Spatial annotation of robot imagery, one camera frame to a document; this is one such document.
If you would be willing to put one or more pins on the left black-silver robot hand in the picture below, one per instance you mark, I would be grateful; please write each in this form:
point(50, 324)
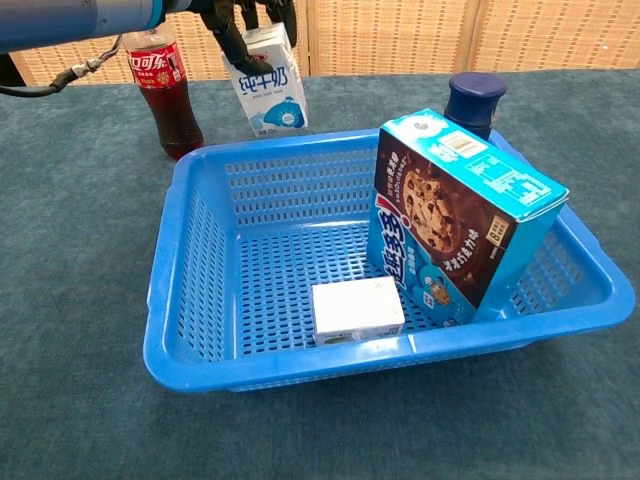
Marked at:
point(225, 15)

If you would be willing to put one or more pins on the white-blue pure milk carton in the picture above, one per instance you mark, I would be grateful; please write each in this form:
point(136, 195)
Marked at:
point(275, 95)

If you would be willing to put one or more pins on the cola bottle red cap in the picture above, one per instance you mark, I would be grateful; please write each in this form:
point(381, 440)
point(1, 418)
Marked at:
point(172, 110)

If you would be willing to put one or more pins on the dark blue bottle cap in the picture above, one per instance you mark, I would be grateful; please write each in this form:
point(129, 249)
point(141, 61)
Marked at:
point(475, 100)

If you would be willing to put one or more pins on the blue chocolate cookie box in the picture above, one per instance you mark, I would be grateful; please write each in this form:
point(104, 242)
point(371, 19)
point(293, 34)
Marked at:
point(450, 215)

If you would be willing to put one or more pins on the small white drink carton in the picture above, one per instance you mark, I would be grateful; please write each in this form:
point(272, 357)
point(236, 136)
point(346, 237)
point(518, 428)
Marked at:
point(355, 305)

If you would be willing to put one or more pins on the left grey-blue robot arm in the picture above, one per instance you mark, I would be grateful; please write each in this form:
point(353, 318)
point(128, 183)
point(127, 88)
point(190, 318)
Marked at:
point(75, 17)

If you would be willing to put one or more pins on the blue perforated plastic basket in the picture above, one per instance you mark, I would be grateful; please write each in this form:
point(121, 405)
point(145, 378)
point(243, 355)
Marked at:
point(300, 360)

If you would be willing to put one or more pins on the bamboo folding screen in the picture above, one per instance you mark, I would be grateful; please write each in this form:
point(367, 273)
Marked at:
point(390, 35)

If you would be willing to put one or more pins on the teal table cloth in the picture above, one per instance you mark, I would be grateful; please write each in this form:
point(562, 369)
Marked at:
point(75, 350)

